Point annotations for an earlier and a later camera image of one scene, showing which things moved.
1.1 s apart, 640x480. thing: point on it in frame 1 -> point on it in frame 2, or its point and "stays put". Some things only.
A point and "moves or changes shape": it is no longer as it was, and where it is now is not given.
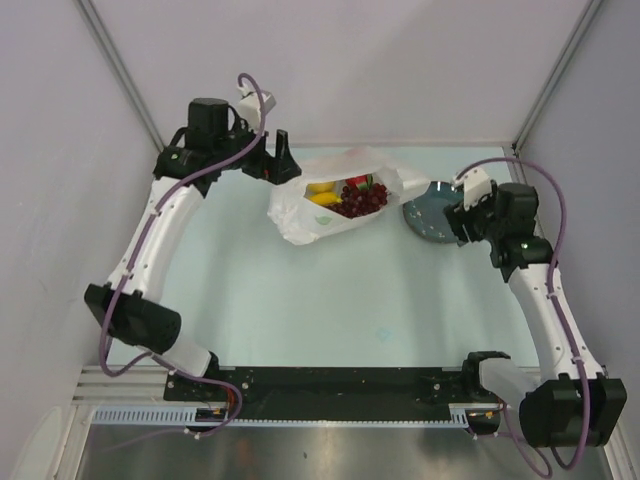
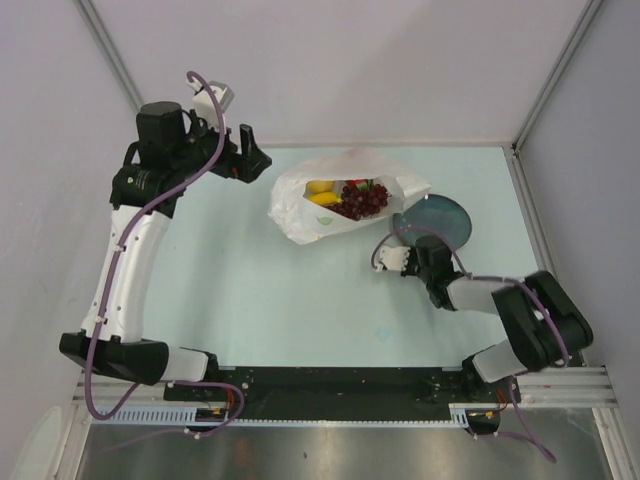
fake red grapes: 357,202 stays put
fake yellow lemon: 328,187 stays put
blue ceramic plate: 426,216 moves or changes shape
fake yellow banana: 327,198 stays put
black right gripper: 457,215 -> 408,271
